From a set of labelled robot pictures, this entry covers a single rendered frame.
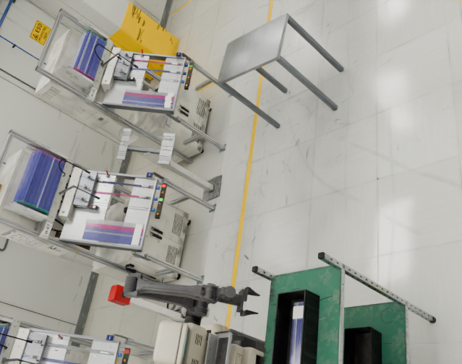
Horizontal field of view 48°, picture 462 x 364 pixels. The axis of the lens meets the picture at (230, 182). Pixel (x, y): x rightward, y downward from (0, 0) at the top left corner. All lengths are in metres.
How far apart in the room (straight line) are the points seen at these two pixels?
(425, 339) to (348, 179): 1.37
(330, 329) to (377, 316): 0.66
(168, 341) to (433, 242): 1.78
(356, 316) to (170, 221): 2.46
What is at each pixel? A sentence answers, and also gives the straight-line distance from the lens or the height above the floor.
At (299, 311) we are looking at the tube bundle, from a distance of 2.56.
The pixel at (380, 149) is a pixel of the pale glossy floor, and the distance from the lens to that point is 4.04.
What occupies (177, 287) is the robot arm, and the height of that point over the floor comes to 1.47.
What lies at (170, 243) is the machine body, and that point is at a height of 0.21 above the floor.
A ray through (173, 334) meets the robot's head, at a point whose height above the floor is 1.34.
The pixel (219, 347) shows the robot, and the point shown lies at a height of 1.04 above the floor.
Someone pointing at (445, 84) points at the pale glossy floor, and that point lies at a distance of 4.07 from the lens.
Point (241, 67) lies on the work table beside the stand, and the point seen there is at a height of 0.80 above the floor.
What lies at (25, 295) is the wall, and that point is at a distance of 6.03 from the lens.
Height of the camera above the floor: 2.90
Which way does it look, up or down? 35 degrees down
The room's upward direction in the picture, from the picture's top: 59 degrees counter-clockwise
